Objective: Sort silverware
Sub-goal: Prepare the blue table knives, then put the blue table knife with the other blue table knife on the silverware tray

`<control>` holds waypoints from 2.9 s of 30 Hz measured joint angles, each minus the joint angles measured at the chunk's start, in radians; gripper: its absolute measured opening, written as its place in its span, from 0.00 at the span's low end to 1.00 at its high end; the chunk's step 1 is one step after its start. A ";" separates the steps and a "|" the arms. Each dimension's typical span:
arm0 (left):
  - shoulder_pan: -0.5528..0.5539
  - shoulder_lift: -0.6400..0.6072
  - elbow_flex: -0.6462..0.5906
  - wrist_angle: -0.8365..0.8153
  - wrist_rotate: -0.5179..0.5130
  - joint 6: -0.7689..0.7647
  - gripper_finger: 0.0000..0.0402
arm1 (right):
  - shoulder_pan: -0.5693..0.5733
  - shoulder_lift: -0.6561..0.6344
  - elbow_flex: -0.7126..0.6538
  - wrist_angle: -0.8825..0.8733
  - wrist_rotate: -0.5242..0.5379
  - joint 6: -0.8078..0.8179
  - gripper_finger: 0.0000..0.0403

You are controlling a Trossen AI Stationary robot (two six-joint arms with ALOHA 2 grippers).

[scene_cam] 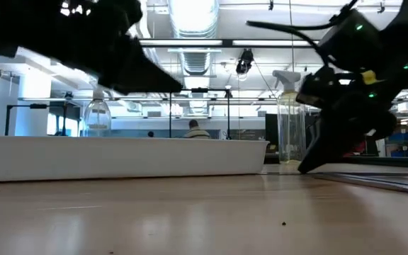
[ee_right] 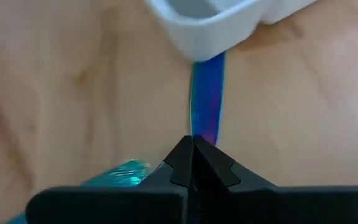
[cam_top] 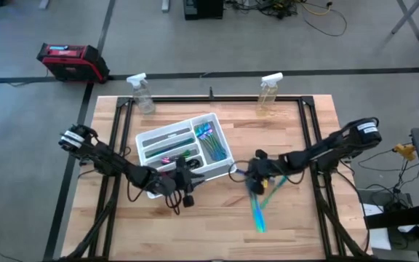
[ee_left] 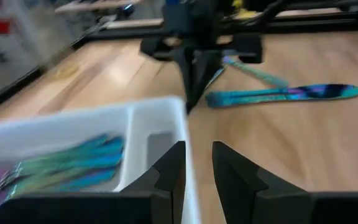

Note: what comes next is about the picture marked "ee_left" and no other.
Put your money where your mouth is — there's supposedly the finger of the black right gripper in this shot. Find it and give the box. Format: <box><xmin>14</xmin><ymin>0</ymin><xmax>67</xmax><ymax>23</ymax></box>
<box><xmin>175</xmin><ymin>51</ymin><xmax>198</xmax><ymax>113</ymax></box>
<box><xmin>188</xmin><ymin>51</ymin><xmax>224</xmax><ymax>113</ymax></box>

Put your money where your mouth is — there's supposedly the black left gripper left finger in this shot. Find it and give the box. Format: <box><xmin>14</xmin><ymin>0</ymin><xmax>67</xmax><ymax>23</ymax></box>
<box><xmin>121</xmin><ymin>141</ymin><xmax>186</xmax><ymax>224</ymax></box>

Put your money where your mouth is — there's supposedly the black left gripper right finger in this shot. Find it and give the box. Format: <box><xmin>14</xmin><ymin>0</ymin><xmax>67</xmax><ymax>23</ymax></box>
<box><xmin>212</xmin><ymin>141</ymin><xmax>310</xmax><ymax>224</ymax></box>

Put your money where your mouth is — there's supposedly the white cutlery tray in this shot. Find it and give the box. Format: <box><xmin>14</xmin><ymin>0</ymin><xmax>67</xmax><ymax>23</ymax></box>
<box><xmin>0</xmin><ymin>96</ymin><xmax>202</xmax><ymax>224</ymax></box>

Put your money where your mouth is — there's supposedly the iridescent fork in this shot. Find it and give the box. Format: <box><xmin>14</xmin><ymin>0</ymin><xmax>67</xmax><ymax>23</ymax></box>
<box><xmin>0</xmin><ymin>167</ymin><xmax>43</xmax><ymax>208</ymax></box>
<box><xmin>11</xmin><ymin>133</ymin><xmax>126</xmax><ymax>162</ymax></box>
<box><xmin>0</xmin><ymin>161</ymin><xmax>119</xmax><ymax>194</ymax></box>
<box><xmin>0</xmin><ymin>146</ymin><xmax>124</xmax><ymax>178</ymax></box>

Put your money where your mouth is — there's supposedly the iridescent knife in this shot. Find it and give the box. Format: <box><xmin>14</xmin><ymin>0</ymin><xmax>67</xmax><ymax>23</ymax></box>
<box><xmin>222</xmin><ymin>56</ymin><xmax>290</xmax><ymax>88</ymax></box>
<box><xmin>205</xmin><ymin>83</ymin><xmax>358</xmax><ymax>109</ymax></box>

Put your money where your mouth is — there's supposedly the yellow tag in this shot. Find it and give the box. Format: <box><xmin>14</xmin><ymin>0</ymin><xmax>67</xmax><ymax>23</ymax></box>
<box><xmin>232</xmin><ymin>0</ymin><xmax>256</xmax><ymax>19</ymax></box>

